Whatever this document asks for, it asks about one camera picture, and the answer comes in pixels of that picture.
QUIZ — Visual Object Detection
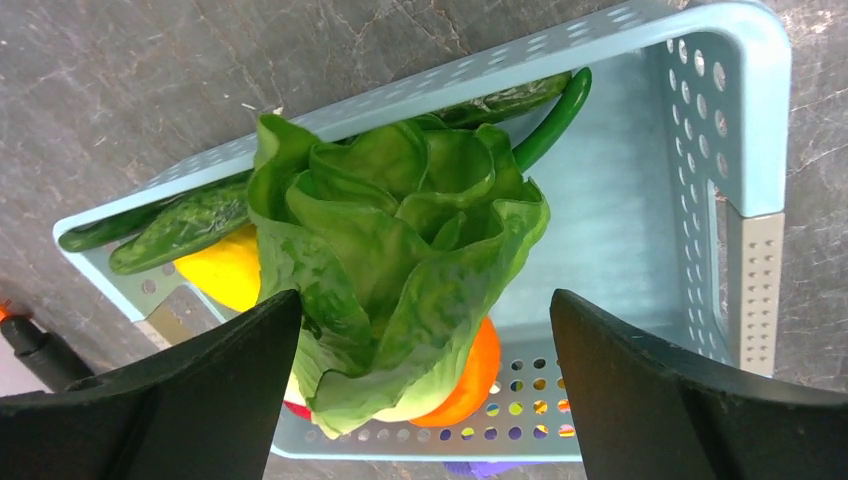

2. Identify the yellow toy lemon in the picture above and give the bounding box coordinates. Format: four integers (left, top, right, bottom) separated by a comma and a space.
174, 224, 261, 312

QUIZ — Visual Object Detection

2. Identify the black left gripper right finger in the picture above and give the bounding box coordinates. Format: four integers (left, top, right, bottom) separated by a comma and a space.
550, 289, 847, 479

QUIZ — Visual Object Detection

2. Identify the green toy bean pod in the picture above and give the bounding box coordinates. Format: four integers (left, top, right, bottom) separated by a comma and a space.
512, 67, 593, 173

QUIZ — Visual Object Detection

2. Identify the orange toy fruit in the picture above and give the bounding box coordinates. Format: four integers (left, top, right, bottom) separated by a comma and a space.
410, 316, 501, 428

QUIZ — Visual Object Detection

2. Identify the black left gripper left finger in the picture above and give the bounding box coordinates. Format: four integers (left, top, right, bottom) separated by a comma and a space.
1, 290, 302, 479

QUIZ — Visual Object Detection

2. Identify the purple plastic cylinder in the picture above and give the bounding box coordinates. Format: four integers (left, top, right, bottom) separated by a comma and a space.
443, 461, 536, 479

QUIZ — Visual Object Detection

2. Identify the green toy cucumber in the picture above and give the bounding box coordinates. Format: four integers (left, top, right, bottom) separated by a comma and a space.
109, 172, 250, 275

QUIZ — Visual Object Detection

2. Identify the red toy apple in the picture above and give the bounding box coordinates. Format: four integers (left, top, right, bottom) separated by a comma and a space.
283, 400, 312, 422

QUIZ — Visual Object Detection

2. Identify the green toy lettuce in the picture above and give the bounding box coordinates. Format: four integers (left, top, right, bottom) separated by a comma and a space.
247, 114, 550, 438

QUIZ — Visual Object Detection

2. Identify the light blue plastic basket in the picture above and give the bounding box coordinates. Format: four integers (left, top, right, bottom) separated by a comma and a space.
52, 0, 793, 464

